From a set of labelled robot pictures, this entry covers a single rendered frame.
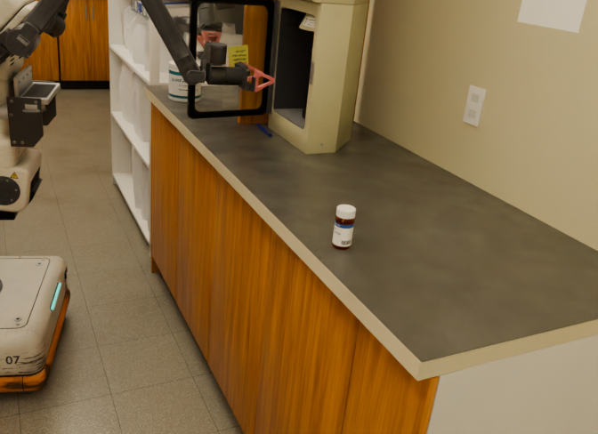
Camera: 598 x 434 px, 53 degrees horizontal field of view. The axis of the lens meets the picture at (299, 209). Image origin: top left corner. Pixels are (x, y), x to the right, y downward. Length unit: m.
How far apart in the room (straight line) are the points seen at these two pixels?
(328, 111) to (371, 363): 0.97
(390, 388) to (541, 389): 0.31
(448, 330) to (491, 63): 0.99
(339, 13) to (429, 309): 1.04
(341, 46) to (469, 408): 1.17
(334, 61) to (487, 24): 0.46
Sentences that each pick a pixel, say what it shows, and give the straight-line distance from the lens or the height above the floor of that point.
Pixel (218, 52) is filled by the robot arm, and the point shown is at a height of 1.24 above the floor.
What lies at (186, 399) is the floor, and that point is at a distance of 2.36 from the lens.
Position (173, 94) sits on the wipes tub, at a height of 0.96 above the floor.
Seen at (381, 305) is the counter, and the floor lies 0.94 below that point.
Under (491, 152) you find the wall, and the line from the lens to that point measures 1.91.
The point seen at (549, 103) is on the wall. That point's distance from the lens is 1.76.
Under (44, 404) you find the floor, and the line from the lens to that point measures 2.40.
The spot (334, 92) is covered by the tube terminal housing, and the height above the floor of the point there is 1.14.
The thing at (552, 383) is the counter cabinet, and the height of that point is 0.80.
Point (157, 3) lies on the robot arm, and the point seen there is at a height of 1.37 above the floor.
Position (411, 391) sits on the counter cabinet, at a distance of 1.14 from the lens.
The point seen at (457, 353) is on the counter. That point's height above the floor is 0.94.
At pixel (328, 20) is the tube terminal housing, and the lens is 1.91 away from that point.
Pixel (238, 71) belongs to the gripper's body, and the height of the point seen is 1.18.
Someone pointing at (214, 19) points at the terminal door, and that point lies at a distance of 2.06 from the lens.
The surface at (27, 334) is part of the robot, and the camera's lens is 2.27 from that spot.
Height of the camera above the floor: 1.54
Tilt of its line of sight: 23 degrees down
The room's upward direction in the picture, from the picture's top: 6 degrees clockwise
